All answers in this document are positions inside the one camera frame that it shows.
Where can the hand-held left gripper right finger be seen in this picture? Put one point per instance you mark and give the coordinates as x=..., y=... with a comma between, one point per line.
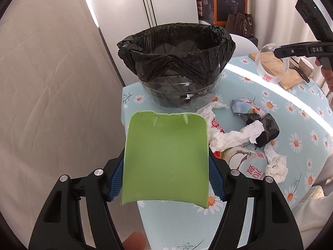
x=216, y=179

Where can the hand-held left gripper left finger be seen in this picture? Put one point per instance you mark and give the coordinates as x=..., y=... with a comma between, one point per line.
x=117, y=178

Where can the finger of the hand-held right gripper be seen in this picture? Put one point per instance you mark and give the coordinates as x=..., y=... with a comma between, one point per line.
x=291, y=51

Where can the clear tape roll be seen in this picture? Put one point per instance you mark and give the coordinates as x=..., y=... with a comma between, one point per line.
x=270, y=69

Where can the white packet with red print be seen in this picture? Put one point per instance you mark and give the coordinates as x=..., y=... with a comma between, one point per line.
x=247, y=162

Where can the large white tissue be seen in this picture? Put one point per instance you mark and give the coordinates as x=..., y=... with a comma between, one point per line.
x=234, y=136

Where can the red white snack wrapper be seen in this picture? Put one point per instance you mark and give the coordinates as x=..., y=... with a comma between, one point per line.
x=217, y=126

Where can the white paper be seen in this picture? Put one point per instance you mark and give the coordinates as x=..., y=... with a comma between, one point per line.
x=277, y=162

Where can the blue white torn wrapper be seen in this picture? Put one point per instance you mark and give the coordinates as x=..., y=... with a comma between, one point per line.
x=245, y=106

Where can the small white tissue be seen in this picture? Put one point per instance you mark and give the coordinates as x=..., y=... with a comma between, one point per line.
x=212, y=108

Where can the black pouch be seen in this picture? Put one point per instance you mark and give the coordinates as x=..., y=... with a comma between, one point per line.
x=270, y=130

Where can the clear bin with black bag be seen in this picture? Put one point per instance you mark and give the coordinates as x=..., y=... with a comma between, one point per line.
x=177, y=57

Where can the person's right hand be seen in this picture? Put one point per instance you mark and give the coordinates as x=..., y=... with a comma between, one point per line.
x=329, y=76

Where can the person's left hand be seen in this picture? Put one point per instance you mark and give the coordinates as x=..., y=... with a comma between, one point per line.
x=135, y=242

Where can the white mug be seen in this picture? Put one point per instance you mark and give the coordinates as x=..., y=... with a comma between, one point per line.
x=306, y=66

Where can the wooden cutting board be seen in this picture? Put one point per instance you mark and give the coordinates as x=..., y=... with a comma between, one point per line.
x=292, y=79

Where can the white curtain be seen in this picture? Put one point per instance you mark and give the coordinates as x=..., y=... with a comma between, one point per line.
x=275, y=10

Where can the white round chair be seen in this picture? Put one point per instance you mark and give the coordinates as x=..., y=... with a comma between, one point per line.
x=244, y=45

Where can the brown handbag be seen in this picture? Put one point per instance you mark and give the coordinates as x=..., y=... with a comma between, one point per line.
x=240, y=24

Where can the blue floral tablecloth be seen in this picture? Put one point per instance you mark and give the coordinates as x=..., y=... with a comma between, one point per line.
x=291, y=114

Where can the orange cardboard box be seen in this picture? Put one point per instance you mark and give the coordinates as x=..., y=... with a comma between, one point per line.
x=230, y=0

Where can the white quilted bedcover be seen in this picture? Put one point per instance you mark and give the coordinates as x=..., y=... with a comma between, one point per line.
x=57, y=96

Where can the person's white fleece clothing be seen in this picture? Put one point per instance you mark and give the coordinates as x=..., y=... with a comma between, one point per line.
x=314, y=205

